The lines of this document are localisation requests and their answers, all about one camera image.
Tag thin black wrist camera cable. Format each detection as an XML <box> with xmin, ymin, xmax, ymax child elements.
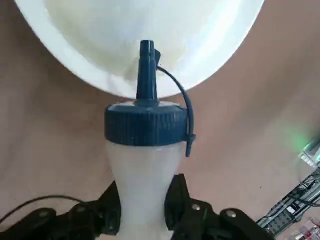
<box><xmin>0</xmin><ymin>194</ymin><xmax>103</xmax><ymax>225</ymax></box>

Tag white round plate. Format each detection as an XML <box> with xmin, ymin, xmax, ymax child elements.
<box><xmin>12</xmin><ymin>0</ymin><xmax>266</xmax><ymax>99</ymax></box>

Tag transparent sauce bottle blue cap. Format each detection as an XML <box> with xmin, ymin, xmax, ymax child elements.
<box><xmin>103</xmin><ymin>39</ymin><xmax>197</xmax><ymax>240</ymax></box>

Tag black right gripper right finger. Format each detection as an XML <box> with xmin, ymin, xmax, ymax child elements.
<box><xmin>163</xmin><ymin>173</ymin><xmax>276</xmax><ymax>240</ymax></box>

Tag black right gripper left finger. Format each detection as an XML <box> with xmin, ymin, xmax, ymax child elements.
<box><xmin>2</xmin><ymin>179</ymin><xmax>123</xmax><ymax>240</ymax></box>

